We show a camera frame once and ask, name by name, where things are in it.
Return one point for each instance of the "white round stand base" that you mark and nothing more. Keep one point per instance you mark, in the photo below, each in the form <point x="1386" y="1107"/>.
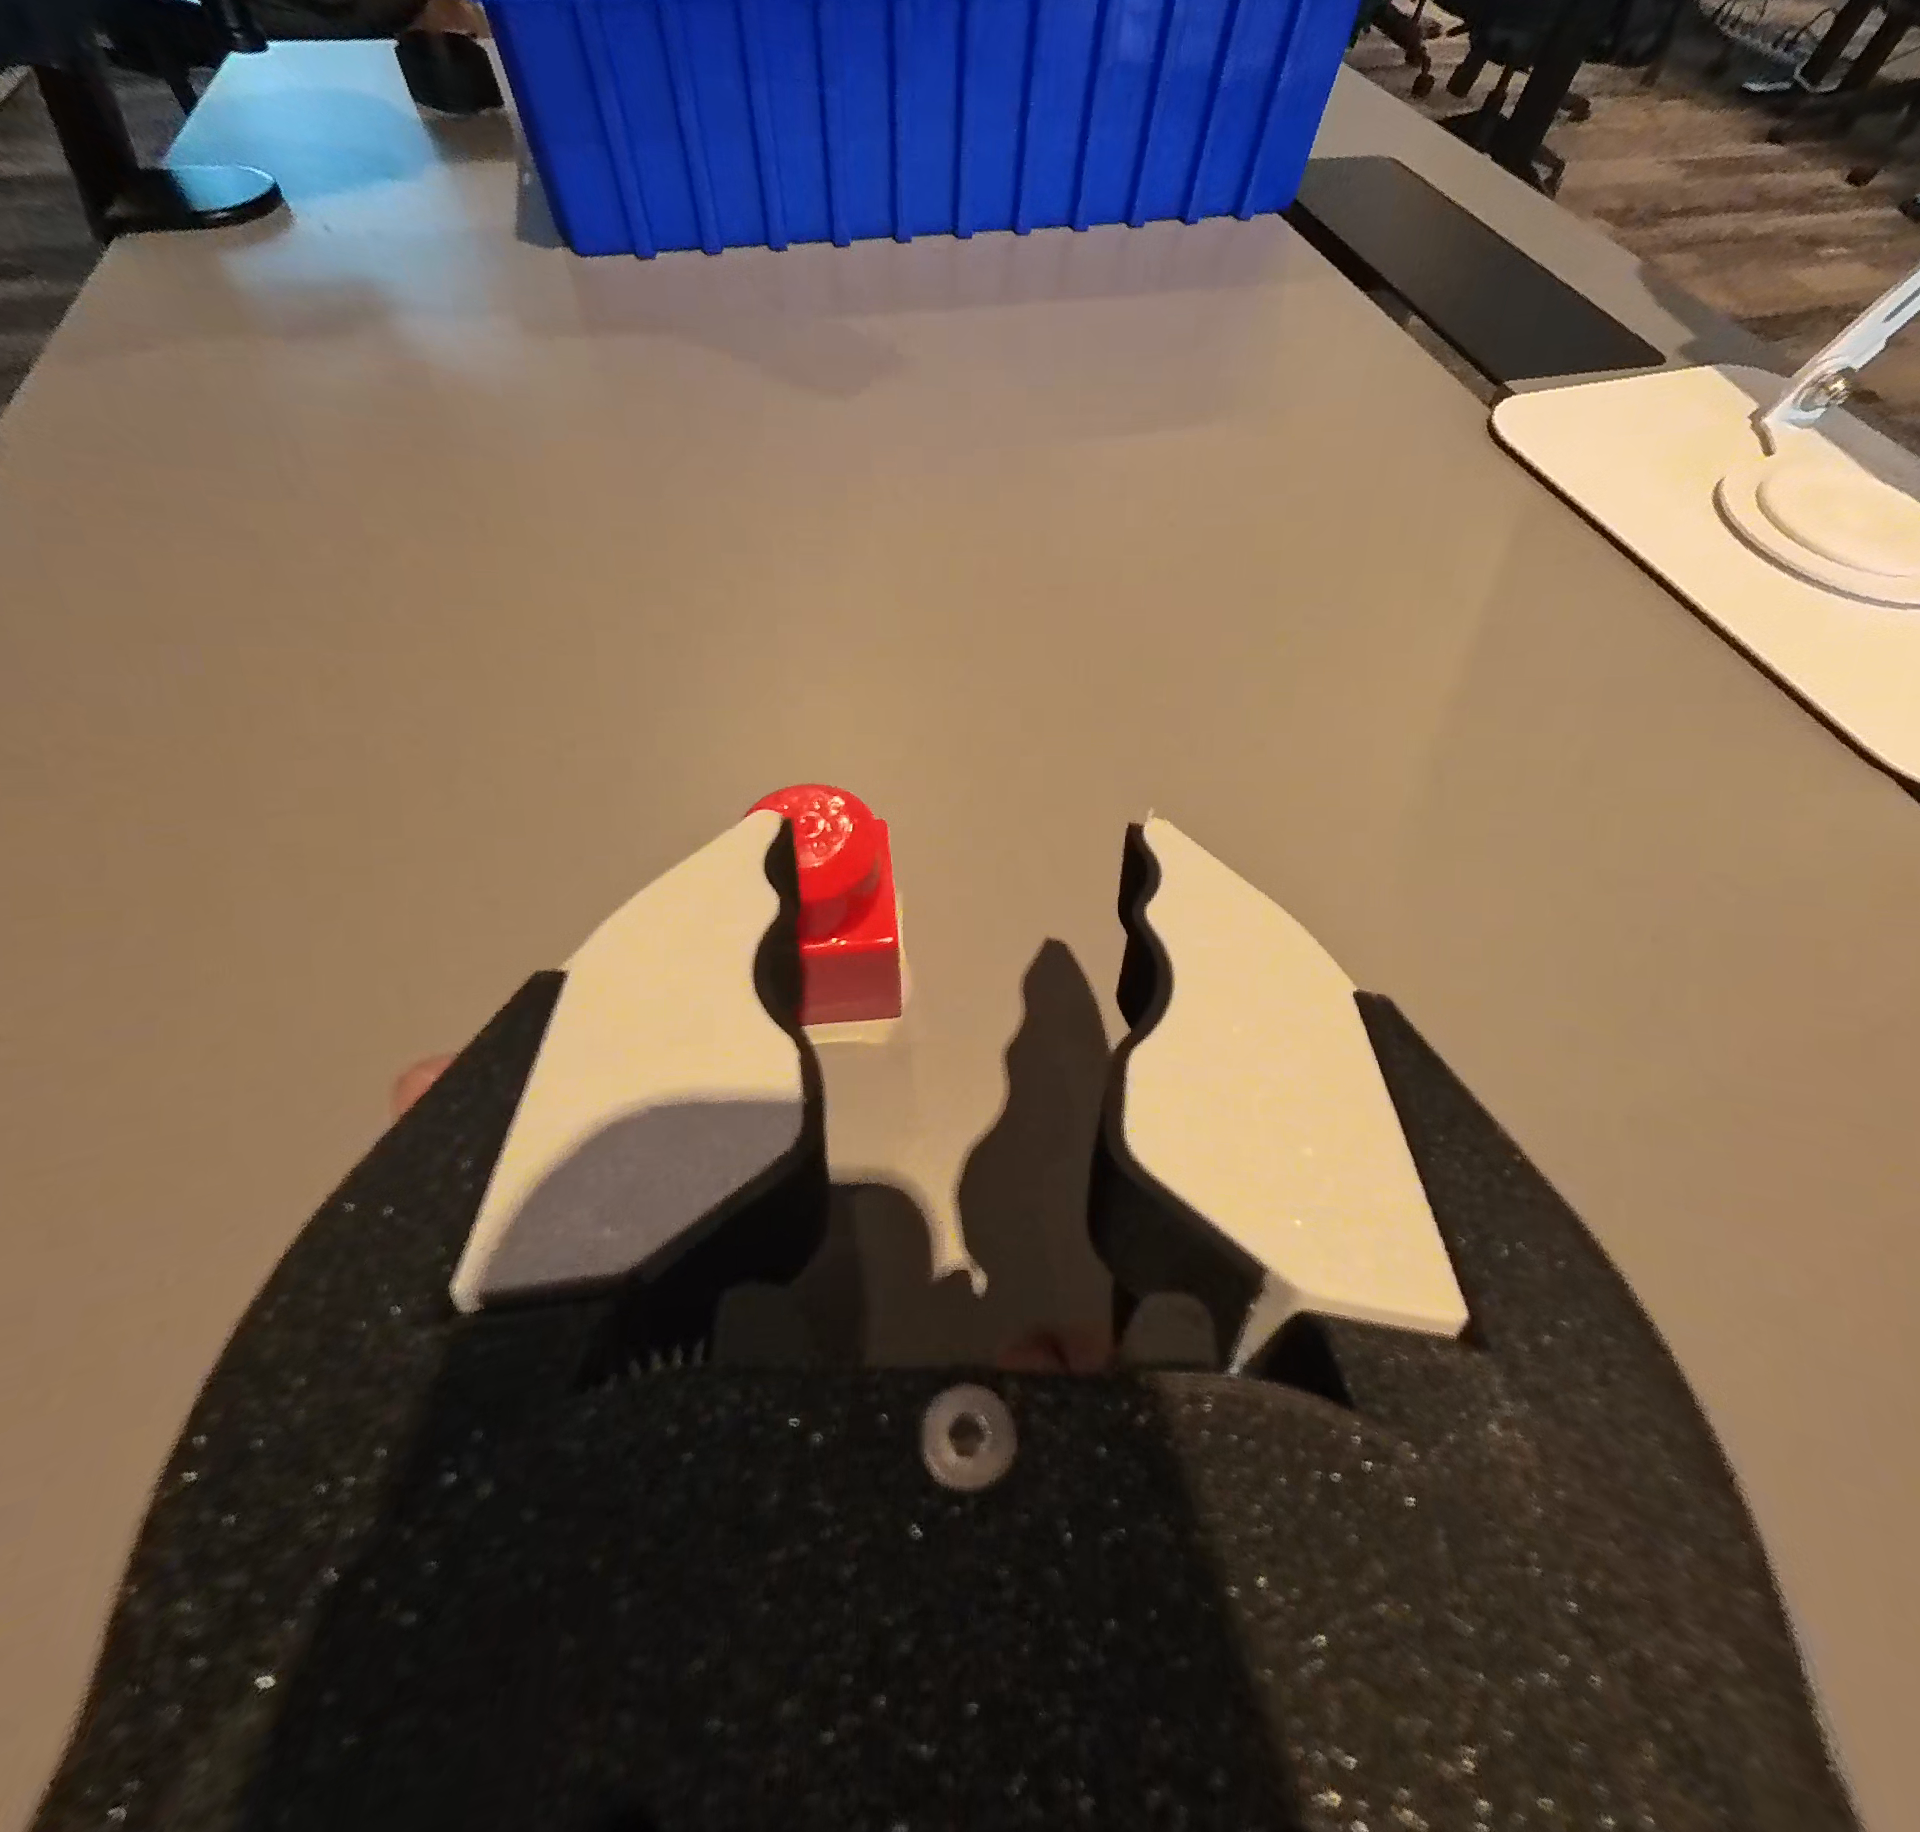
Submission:
<point x="1830" y="530"/>

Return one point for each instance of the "blue plastic bin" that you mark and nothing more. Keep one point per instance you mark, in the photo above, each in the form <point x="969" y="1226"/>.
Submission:
<point x="903" y="103"/>

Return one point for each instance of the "black table pad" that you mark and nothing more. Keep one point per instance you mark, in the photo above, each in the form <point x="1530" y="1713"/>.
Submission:
<point x="1471" y="276"/>

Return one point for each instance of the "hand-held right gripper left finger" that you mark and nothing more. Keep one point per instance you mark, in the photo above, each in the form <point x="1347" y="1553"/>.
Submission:
<point x="644" y="1096"/>

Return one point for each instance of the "white rounded board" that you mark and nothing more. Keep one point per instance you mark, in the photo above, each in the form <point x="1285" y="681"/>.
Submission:
<point x="1623" y="467"/>

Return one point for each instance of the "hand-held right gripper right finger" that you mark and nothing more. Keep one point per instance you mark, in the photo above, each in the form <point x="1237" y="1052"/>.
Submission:
<point x="1288" y="1130"/>

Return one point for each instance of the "black round stand base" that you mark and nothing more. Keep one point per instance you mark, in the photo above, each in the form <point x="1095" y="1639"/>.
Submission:
<point x="195" y="198"/>

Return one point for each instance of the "red mega block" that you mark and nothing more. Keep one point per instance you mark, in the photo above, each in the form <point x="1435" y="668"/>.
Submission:
<point x="847" y="944"/>

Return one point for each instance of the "person's right hand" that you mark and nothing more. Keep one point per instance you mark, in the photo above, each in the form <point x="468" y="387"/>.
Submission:
<point x="420" y="1086"/>

